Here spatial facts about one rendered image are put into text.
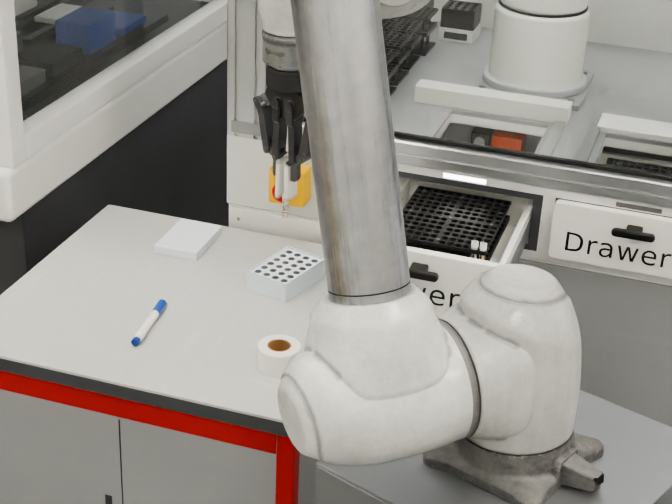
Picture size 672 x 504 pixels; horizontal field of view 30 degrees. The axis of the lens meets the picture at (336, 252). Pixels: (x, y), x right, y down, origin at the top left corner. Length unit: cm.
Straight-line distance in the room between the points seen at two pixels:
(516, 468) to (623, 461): 17
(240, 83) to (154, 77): 54
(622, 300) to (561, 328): 81
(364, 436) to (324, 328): 13
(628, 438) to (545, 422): 21
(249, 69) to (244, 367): 61
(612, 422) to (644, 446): 7
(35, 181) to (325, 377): 114
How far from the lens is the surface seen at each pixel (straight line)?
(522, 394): 156
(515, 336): 153
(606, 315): 238
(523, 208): 236
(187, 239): 240
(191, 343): 210
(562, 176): 227
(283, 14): 198
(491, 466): 164
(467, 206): 229
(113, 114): 273
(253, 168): 244
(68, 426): 213
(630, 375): 243
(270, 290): 223
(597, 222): 228
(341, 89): 142
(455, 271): 204
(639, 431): 180
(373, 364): 145
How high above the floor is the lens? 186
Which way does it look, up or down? 27 degrees down
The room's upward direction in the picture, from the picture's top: 3 degrees clockwise
